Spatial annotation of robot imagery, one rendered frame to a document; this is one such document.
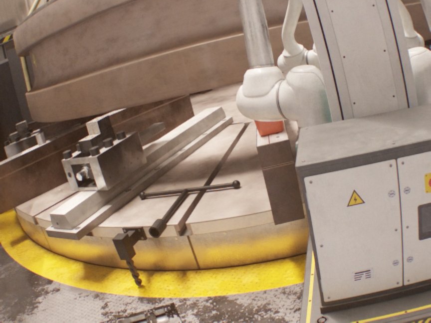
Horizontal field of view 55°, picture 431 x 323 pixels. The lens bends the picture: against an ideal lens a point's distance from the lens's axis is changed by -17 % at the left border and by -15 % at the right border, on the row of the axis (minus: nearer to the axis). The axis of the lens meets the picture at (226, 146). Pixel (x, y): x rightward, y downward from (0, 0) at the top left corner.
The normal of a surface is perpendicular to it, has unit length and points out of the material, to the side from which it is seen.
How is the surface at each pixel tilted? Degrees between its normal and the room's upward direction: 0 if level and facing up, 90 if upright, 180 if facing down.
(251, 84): 77
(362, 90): 90
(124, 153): 90
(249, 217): 90
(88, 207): 72
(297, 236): 90
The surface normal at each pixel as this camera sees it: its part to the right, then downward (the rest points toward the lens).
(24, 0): 0.29, 0.19
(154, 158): 0.75, -0.38
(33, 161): 0.64, 0.05
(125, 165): 0.87, -0.09
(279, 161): -0.06, 0.29
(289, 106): -0.59, 0.40
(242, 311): -0.25, -0.93
